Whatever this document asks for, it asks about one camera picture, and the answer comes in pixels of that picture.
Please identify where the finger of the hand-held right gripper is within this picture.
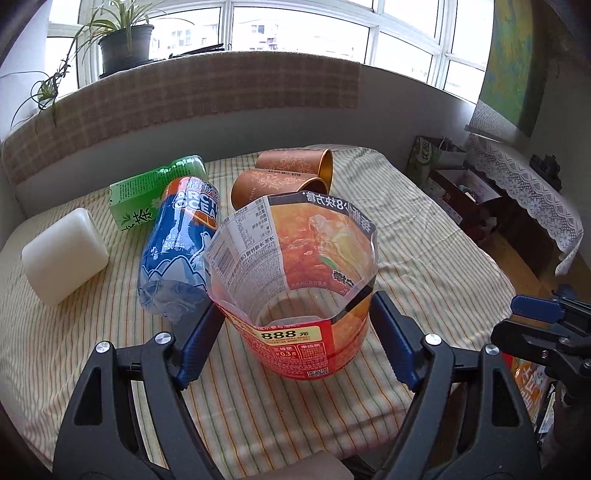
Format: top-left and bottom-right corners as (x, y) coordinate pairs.
(510, 294), (591, 329)
(490, 318), (591, 370)

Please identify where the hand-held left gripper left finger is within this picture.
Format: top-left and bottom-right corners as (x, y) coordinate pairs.
(53, 300), (227, 480)

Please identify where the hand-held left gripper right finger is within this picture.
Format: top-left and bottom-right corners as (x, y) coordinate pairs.
(368, 292), (542, 480)

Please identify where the copper patterned cup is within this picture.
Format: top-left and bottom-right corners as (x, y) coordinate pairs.
(231, 169), (330, 213)
(255, 148), (334, 185)

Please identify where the orange snack packet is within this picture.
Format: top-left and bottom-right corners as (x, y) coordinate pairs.
(510, 357), (551, 417)

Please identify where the blue label plastic bottle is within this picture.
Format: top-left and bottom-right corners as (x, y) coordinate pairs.
(137, 176), (222, 324)

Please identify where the white lace tablecloth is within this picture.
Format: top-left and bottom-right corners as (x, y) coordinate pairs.
(464, 131), (585, 278)

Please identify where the dark object on lace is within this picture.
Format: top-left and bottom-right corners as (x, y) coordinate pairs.
(529, 154), (563, 193)

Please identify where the open cardboard box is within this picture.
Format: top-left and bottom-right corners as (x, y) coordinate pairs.
(429, 167), (502, 223)

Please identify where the green tea bottle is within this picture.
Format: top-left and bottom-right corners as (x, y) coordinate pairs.
(109, 154), (208, 232)

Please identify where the white translucent plastic container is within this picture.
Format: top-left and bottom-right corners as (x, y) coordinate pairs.
(21, 208), (110, 306)

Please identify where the green paper bag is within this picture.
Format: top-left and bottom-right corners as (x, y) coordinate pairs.
(406, 135), (467, 186)

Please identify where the checkered brown cloth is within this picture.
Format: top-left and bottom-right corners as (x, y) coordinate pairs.
(0, 50), (362, 186)

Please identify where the trailing spider plant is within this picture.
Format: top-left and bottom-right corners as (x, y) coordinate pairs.
(11, 41), (78, 131)

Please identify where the potted plant in black pot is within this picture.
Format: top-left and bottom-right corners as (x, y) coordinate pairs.
(69, 0), (195, 77)

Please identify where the green wall hanging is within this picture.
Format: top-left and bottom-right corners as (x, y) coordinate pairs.
(464, 0), (551, 139)

